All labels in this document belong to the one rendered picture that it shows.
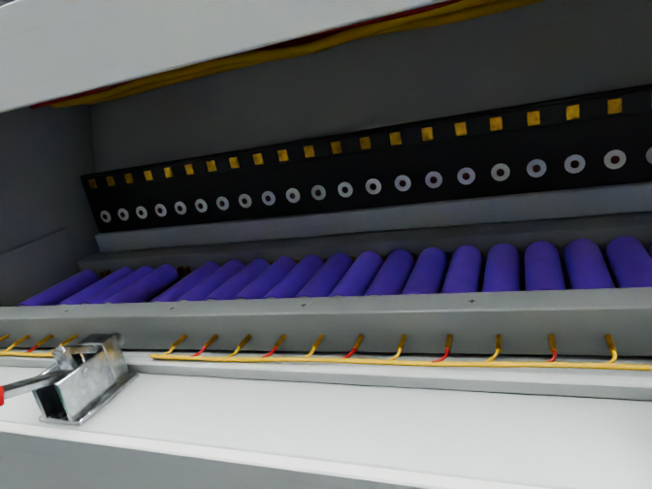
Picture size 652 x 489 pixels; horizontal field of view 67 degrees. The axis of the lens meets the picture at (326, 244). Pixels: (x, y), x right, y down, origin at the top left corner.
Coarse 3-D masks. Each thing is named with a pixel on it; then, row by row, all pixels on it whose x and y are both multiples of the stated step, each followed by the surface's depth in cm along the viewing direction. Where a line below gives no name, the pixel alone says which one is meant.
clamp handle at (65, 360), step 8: (56, 352) 23; (64, 352) 23; (56, 360) 24; (64, 360) 23; (72, 360) 24; (64, 368) 24; (72, 368) 24; (40, 376) 22; (48, 376) 22; (56, 376) 23; (8, 384) 21; (16, 384) 21; (24, 384) 21; (32, 384) 22; (40, 384) 22; (48, 384) 22; (0, 392) 20; (8, 392) 21; (16, 392) 21; (24, 392) 21; (0, 400) 20
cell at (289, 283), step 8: (312, 256) 33; (304, 264) 32; (312, 264) 32; (320, 264) 33; (296, 272) 31; (304, 272) 31; (312, 272) 32; (280, 280) 30; (288, 280) 30; (296, 280) 30; (304, 280) 30; (272, 288) 29; (280, 288) 29; (288, 288) 29; (296, 288) 29; (264, 296) 28; (272, 296) 28; (280, 296) 28; (288, 296) 28
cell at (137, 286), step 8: (152, 272) 37; (160, 272) 37; (168, 272) 37; (176, 272) 38; (144, 280) 35; (152, 280) 36; (160, 280) 36; (168, 280) 37; (128, 288) 34; (136, 288) 34; (144, 288) 35; (152, 288) 35; (160, 288) 36; (112, 296) 33; (120, 296) 33; (128, 296) 33; (136, 296) 34; (144, 296) 34
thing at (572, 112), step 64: (384, 128) 32; (448, 128) 30; (512, 128) 29; (576, 128) 28; (640, 128) 27; (128, 192) 41; (192, 192) 39; (256, 192) 37; (384, 192) 33; (448, 192) 32; (512, 192) 30
